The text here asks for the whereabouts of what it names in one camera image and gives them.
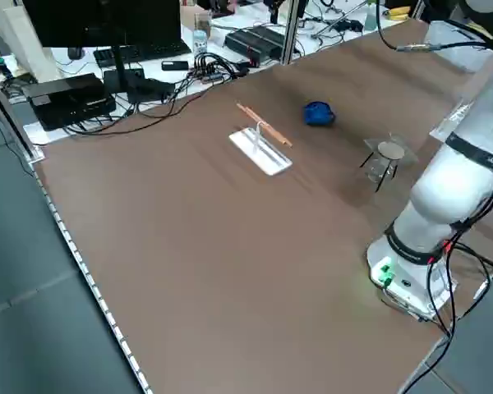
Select blue rag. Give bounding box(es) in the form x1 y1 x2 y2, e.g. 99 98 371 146
302 101 337 129

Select clear rack with wooden rods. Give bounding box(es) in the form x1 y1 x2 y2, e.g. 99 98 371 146
228 102 294 177

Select clear acrylic tube rack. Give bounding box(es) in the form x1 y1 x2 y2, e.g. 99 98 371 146
359 132 419 194

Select black box-shaped computer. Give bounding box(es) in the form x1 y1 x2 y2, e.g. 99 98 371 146
26 73 117 132

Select white cardboard box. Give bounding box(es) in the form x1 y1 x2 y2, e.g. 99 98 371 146
0 0 63 81

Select black finned power unit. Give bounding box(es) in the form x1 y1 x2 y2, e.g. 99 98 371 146
223 26 289 66

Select clear plastic bottle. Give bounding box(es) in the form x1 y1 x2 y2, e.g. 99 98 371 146
192 28 209 57

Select black keyboard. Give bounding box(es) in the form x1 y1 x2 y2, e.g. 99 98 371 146
93 39 192 69

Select clear drinking glass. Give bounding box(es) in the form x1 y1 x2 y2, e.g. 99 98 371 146
194 11 213 39

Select black computer monitor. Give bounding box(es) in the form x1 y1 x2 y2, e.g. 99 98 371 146
22 0 182 103

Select yellow bananas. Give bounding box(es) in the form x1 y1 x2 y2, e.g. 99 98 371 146
383 7 411 21

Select long black cable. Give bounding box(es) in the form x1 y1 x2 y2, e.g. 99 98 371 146
61 77 214 137

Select black cable hub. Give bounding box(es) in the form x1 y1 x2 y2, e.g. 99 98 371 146
194 52 250 85

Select aluminium profile post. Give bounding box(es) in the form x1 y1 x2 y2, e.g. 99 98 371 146
279 0 306 66

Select clear acrylic corner bracket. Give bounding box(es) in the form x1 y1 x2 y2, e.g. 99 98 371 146
12 137 47 166

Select black arm base cable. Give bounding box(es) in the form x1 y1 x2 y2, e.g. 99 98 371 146
377 180 493 394

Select black cable with silver connector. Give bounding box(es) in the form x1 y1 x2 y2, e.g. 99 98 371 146
375 0 493 57

